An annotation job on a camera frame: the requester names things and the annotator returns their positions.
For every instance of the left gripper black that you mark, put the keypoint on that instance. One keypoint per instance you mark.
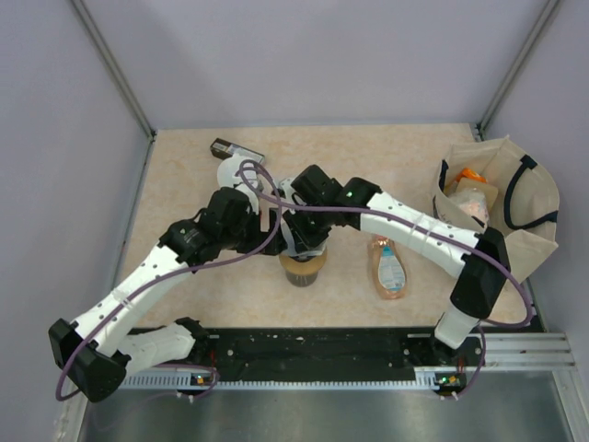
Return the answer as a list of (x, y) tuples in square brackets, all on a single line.
[(255, 220)]

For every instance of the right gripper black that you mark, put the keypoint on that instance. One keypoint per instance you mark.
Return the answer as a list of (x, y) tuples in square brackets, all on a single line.
[(302, 239)]

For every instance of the white paper coffee filter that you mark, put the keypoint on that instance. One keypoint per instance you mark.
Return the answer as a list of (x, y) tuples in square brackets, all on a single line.
[(228, 176)]

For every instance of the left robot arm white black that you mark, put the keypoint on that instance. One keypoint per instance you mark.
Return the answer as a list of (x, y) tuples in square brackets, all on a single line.
[(97, 351)]

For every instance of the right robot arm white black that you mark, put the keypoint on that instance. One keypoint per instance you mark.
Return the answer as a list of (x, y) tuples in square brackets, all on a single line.
[(478, 260)]

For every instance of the glass flask carafe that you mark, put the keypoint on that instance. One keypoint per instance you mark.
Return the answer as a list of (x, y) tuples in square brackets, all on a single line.
[(301, 280)]

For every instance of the black rectangular box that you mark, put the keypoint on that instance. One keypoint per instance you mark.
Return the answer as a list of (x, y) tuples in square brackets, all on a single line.
[(223, 150)]

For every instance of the orange soap bottle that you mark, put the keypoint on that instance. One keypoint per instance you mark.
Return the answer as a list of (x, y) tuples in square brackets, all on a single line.
[(387, 269)]

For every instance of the orange capped bottle in bag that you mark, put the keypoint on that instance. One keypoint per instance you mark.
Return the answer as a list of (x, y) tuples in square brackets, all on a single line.
[(470, 174)]

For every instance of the beige tote bag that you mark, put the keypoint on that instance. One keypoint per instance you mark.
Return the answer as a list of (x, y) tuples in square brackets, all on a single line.
[(526, 208)]

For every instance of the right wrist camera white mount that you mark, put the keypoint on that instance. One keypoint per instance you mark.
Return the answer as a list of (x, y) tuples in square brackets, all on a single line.
[(288, 193)]

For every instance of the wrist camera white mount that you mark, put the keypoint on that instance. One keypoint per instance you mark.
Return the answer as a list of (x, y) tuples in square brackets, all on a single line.
[(288, 193), (251, 187)]

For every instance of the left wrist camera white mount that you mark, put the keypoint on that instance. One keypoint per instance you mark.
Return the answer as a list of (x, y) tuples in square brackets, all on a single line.
[(251, 187)]

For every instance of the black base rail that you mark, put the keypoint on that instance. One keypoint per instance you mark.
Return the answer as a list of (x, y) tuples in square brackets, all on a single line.
[(327, 354)]

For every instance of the grey cable duct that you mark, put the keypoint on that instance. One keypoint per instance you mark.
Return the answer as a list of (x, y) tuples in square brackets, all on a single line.
[(192, 381)]

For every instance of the right aluminium frame post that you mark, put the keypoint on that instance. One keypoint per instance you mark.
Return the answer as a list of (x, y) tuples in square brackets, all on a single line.
[(547, 14)]

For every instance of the aluminium frame post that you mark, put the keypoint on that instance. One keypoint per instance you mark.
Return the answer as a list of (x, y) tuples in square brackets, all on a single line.
[(547, 14), (112, 67)]

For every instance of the left aluminium frame post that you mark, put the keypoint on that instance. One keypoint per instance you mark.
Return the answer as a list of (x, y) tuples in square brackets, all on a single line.
[(112, 67)]

